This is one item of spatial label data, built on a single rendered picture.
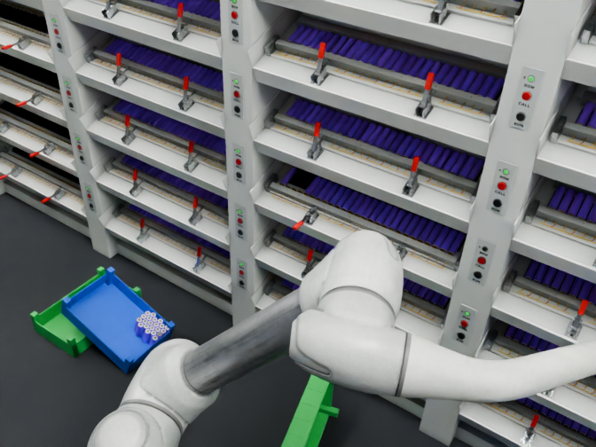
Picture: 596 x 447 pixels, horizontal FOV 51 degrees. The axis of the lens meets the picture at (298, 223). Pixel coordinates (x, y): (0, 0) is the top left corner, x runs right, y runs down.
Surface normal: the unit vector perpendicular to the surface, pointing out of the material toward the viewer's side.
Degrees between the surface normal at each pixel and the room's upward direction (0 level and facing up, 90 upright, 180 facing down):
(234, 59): 90
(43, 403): 0
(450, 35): 111
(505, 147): 90
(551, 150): 21
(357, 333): 5
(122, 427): 7
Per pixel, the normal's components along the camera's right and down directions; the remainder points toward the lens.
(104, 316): 0.32, -0.63
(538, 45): -0.57, 0.47
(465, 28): -0.17, -0.58
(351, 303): -0.03, -0.71
